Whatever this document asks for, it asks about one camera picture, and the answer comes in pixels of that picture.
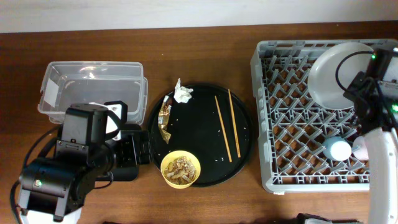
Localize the grey round plate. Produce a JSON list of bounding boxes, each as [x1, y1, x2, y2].
[[307, 42, 373, 110]]

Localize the yellow bowl with food scraps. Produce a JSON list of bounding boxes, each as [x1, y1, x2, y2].
[[160, 151, 201, 189]]

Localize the pink cup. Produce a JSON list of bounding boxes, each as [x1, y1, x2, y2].
[[352, 136, 369, 161]]

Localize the light blue cup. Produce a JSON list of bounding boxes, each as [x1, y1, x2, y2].
[[323, 136, 352, 161]]

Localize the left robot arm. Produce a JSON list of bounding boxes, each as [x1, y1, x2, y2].
[[10, 101, 153, 223]]

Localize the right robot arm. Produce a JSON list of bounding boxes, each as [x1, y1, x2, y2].
[[343, 47, 397, 223]]

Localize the grey dishwasher rack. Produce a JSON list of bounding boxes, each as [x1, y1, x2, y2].
[[251, 40, 369, 194]]

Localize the black rectangular tray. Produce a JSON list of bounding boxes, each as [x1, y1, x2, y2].
[[107, 123, 142, 182]]

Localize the brown gold snack wrapper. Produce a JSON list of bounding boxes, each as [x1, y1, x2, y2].
[[157, 95, 172, 144]]

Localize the crumpled white tissue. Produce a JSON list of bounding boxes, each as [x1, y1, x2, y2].
[[174, 79, 193, 103]]

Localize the black round tray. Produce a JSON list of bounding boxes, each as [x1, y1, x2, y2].
[[147, 84, 254, 187]]

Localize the clear plastic bin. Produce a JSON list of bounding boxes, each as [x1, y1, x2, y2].
[[37, 61, 148, 125]]

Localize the left wooden chopstick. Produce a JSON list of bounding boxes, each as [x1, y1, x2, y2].
[[214, 96, 233, 163]]

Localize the wooden chopstick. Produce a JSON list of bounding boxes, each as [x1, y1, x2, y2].
[[214, 96, 233, 163], [228, 89, 241, 158]]

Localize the right wooden chopstick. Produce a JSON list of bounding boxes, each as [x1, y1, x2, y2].
[[228, 89, 241, 158]]

